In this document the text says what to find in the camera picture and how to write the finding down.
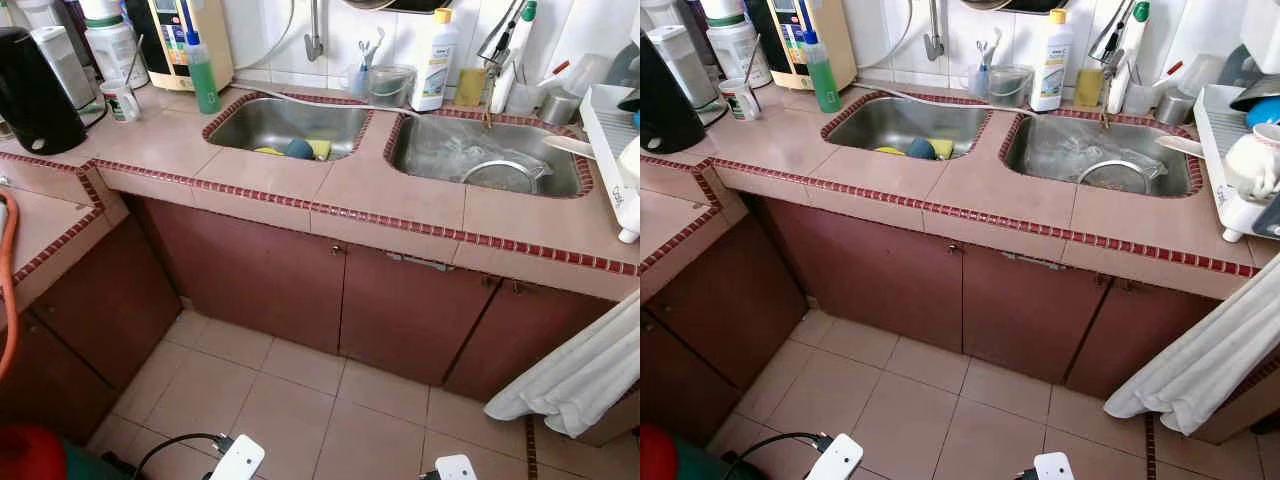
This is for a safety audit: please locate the chrome kitchen faucet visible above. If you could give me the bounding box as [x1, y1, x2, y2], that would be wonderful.
[1087, 0, 1151, 129]
[475, 0, 541, 131]

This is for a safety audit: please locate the white ceramic teapot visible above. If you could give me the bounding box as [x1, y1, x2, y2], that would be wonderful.
[615, 135, 641, 196]
[1225, 122, 1280, 206]

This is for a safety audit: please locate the white dish rack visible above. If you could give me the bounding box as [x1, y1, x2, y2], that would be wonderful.
[580, 0, 641, 244]
[1195, 0, 1280, 243]

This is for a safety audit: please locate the maroon cabinet door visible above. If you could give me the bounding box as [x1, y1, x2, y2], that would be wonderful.
[130, 195, 346, 356]
[960, 245, 1116, 386]
[640, 370, 741, 446]
[30, 215, 181, 391]
[745, 195, 966, 351]
[340, 240, 501, 386]
[0, 310, 119, 446]
[1065, 278, 1226, 401]
[640, 215, 809, 391]
[445, 280, 621, 401]

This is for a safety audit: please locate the stainless steel sink basin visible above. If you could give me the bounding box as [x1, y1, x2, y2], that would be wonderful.
[200, 90, 376, 163]
[1000, 108, 1206, 198]
[820, 90, 996, 163]
[382, 108, 596, 199]

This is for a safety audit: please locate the black electric kettle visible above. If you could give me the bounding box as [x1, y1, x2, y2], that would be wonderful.
[0, 25, 89, 156]
[640, 35, 709, 156]

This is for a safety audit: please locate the metal mesh strainer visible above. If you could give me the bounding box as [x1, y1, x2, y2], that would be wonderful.
[460, 158, 551, 196]
[1075, 158, 1169, 196]

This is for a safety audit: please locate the white hanging cloth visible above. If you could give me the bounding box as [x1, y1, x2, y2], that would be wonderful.
[1103, 255, 1280, 436]
[485, 290, 641, 438]

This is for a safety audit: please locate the white printed mug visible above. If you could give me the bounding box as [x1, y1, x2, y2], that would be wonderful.
[100, 78, 143, 124]
[718, 78, 763, 122]

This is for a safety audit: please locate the clear plastic container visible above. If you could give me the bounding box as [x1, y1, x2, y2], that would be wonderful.
[560, 52, 613, 96]
[1175, 52, 1226, 96]

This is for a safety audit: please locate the grey water pitcher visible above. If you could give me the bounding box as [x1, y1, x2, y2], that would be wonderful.
[30, 25, 99, 111]
[645, 25, 721, 109]

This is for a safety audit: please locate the white bottle green cap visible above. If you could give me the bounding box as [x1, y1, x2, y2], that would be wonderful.
[490, 0, 539, 116]
[1105, 0, 1153, 114]

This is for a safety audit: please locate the clear plastic bag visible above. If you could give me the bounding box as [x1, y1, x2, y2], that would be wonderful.
[1020, 120, 1116, 171]
[405, 120, 501, 171]

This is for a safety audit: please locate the white jug green band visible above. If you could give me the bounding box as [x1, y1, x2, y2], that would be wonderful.
[78, 0, 151, 91]
[700, 0, 773, 89]

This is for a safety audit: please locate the red gas cylinder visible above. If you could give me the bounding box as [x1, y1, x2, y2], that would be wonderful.
[0, 425, 69, 480]
[640, 425, 679, 480]

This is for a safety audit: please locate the yellow sponge cloth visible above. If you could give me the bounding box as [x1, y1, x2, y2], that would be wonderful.
[455, 67, 488, 106]
[1073, 67, 1106, 108]

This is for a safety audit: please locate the green dish soap bottle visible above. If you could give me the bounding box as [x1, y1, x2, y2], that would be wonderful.
[803, 28, 843, 114]
[183, 28, 222, 115]

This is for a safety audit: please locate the white detergent bottle yellow cap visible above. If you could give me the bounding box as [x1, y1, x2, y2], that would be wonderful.
[410, 8, 461, 113]
[1030, 8, 1076, 113]

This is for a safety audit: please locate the beige water ionizer appliance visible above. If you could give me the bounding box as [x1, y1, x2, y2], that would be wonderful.
[745, 0, 859, 91]
[125, 0, 236, 93]

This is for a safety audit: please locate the clear plastic measuring cup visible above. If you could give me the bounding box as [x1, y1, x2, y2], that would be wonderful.
[988, 65, 1036, 109]
[368, 65, 418, 109]

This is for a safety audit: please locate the blue white toothbrush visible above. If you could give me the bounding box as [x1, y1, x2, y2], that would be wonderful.
[975, 28, 1004, 71]
[358, 28, 386, 73]

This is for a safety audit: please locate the hanging metal pan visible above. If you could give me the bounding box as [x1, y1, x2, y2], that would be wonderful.
[960, 0, 1071, 13]
[345, 0, 451, 15]

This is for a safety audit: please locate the upturned steel bowl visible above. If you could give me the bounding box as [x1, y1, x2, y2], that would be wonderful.
[1228, 75, 1280, 113]

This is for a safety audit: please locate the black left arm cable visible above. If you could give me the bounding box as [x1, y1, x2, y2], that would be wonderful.
[135, 432, 231, 480]
[722, 430, 831, 480]

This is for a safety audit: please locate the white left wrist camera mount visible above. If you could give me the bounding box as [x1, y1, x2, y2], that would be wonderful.
[208, 433, 266, 480]
[805, 432, 864, 480]

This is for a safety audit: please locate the white curved wall hose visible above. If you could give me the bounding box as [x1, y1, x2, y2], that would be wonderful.
[232, 0, 298, 71]
[858, 0, 916, 71]

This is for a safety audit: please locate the thin white counter hose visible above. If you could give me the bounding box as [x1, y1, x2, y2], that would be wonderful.
[860, 83, 1106, 121]
[235, 83, 496, 123]

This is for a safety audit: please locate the metal wall tap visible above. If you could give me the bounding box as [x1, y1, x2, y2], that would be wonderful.
[922, 0, 946, 61]
[303, 0, 326, 63]

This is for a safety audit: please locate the orange gas hose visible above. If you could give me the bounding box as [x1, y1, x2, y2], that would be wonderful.
[0, 190, 21, 381]

